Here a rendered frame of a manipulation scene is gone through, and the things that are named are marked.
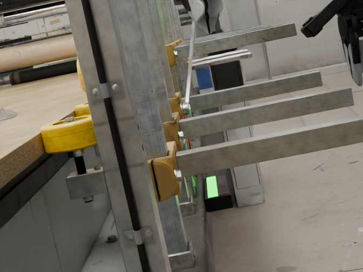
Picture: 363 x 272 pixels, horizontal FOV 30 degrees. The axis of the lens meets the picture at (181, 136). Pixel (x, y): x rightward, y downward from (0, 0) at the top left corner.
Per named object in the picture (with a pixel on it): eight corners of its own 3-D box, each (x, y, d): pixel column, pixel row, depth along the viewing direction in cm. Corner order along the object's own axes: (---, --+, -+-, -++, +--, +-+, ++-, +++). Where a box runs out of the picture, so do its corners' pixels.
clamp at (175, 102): (185, 114, 144) (180, 91, 143) (183, 123, 130) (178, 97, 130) (159, 120, 144) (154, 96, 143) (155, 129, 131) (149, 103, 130)
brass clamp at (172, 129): (187, 138, 119) (181, 110, 118) (186, 152, 106) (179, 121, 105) (153, 145, 119) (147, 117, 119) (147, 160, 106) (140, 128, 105)
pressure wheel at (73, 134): (93, 191, 96) (74, 113, 94) (130, 192, 90) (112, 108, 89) (47, 210, 90) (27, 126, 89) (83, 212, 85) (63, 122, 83)
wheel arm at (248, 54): (252, 59, 312) (250, 49, 311) (253, 59, 309) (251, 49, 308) (160, 77, 314) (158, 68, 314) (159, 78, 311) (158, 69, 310)
